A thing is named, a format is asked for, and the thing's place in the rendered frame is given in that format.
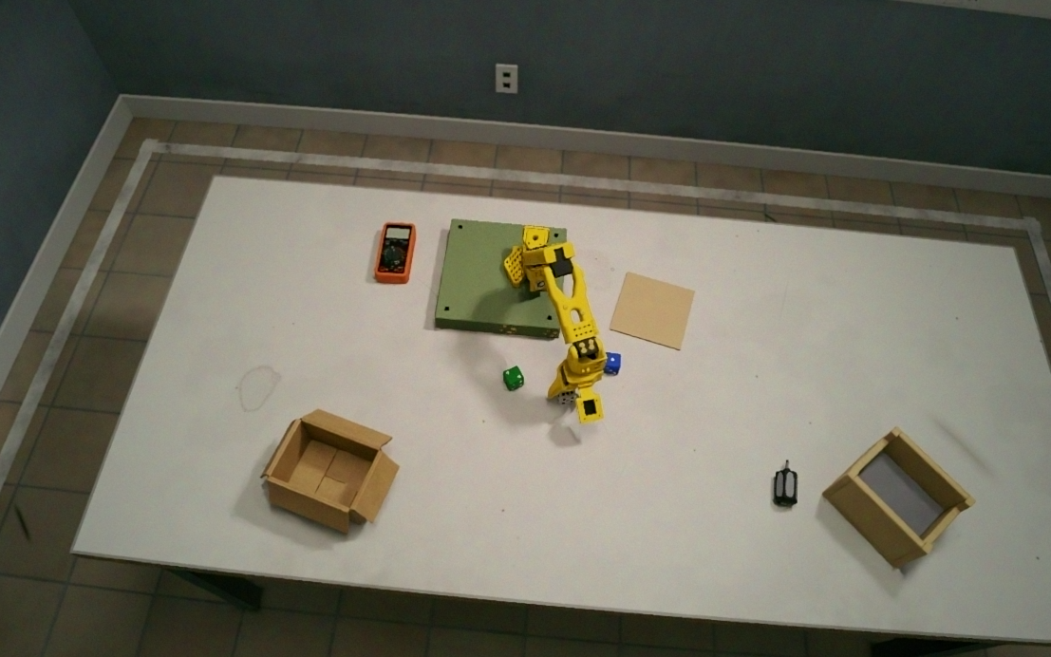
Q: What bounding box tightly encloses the blue die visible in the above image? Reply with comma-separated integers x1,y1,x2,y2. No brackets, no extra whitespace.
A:
603,352,621,374

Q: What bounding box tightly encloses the tan flat mat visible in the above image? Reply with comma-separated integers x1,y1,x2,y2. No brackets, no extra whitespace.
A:
610,272,695,350

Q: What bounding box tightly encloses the orange digital multimeter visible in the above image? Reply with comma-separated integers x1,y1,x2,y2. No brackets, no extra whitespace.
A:
374,222,417,284

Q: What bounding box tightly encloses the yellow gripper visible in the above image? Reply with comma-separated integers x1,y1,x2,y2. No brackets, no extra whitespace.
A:
548,360,604,423

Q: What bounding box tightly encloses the green die with white pips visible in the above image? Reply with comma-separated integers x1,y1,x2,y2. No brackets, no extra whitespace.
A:
503,366,524,391

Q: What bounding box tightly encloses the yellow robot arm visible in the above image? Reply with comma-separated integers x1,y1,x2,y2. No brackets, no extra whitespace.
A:
504,228,607,374

